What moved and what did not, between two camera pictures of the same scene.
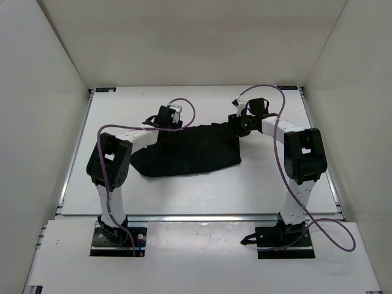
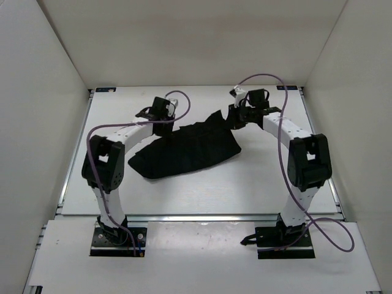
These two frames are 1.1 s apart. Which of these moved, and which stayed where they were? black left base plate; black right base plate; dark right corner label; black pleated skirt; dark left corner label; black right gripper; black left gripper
Moved: black pleated skirt; black right gripper; black left gripper
Stayed: black right base plate; black left base plate; dark right corner label; dark left corner label
